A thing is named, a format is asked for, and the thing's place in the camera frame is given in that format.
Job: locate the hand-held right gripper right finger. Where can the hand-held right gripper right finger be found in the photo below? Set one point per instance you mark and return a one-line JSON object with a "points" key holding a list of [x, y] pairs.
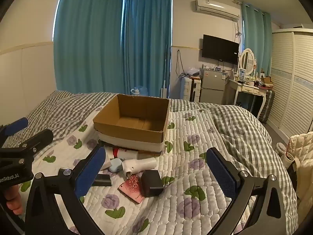
{"points": [[221, 173]]}

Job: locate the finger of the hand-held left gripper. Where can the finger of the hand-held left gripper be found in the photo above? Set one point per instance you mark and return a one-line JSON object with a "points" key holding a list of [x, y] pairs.
{"points": [[36, 138], [15, 126]]}

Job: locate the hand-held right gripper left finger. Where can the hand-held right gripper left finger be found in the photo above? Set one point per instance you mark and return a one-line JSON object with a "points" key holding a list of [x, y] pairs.
{"points": [[90, 173]]}

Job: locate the black remote control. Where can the black remote control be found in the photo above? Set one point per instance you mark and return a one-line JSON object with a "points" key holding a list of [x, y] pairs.
{"points": [[102, 180]]}

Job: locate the small white box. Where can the small white box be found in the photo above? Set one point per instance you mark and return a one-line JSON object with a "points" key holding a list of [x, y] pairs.
{"points": [[107, 162]]}

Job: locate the light blue earbud case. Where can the light blue earbud case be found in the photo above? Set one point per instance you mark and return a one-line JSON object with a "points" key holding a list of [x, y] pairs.
{"points": [[115, 165]]}

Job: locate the red and white bottle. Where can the red and white bottle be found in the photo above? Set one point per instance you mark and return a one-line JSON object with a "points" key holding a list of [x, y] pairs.
{"points": [[127, 154]]}

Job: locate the pink patterned phone case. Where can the pink patterned phone case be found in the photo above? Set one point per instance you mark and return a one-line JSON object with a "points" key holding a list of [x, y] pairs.
{"points": [[130, 188]]}

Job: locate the white handheld device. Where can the white handheld device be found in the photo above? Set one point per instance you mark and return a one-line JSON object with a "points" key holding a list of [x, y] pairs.
{"points": [[139, 163]]}

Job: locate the black box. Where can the black box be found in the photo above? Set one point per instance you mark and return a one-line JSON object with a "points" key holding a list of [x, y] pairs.
{"points": [[151, 183]]}

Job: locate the brown cardboard box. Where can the brown cardboard box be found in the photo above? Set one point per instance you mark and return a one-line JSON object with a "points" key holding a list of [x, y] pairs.
{"points": [[132, 120]]}

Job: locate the person's left hand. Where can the person's left hand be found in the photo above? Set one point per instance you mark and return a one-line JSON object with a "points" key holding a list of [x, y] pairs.
{"points": [[14, 200]]}

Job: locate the white floral quilt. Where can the white floral quilt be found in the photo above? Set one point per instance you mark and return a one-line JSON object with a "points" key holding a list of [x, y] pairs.
{"points": [[190, 156]]}

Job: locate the floral quilted bedspread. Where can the floral quilted bedspread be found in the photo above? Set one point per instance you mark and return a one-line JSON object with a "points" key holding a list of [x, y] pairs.
{"points": [[234, 122]]}

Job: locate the white cups on floor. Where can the white cups on floor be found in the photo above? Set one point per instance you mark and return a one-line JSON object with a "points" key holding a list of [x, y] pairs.
{"points": [[280, 149]]}

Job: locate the dark suitcase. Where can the dark suitcase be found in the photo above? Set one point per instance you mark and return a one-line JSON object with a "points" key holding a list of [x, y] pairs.
{"points": [[267, 105]]}

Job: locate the beige padded jacket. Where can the beige padded jacket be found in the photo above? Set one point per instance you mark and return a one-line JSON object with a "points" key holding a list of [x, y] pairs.
{"points": [[304, 156]]}

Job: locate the silver mini fridge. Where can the silver mini fridge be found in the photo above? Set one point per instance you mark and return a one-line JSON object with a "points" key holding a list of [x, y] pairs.
{"points": [[212, 85]]}

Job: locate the white vanity table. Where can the white vanity table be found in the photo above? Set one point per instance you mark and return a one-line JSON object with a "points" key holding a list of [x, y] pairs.
{"points": [[247, 88]]}

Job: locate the white suitcase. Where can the white suitcase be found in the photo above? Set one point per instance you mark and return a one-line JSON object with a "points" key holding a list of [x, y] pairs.
{"points": [[189, 89]]}

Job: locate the clear water jug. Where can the clear water jug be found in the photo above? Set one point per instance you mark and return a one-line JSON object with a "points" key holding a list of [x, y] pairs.
{"points": [[139, 91]]}

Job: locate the white mop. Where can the white mop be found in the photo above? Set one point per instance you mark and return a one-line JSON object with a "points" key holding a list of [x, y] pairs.
{"points": [[164, 88]]}

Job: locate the small brown box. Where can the small brown box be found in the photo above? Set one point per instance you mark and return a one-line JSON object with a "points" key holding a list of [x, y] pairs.
{"points": [[267, 80]]}

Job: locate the clear plastic bag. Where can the clear plastic bag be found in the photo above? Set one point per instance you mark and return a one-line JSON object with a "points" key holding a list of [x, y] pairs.
{"points": [[193, 72]]}

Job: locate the teal curtain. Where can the teal curtain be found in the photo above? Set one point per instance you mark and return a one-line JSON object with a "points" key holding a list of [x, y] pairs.
{"points": [[146, 41], [88, 41], [256, 41]]}

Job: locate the white louvered wardrobe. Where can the white louvered wardrobe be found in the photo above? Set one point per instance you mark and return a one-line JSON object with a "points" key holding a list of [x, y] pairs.
{"points": [[291, 83]]}

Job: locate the oval vanity mirror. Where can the oval vanity mirror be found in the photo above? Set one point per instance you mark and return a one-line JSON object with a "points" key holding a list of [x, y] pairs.
{"points": [[247, 61]]}

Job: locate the white air conditioner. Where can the white air conditioner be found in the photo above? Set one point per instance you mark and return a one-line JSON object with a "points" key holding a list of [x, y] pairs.
{"points": [[217, 8]]}

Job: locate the black wall television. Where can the black wall television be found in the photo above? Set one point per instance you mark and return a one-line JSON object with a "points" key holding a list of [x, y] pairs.
{"points": [[220, 49]]}

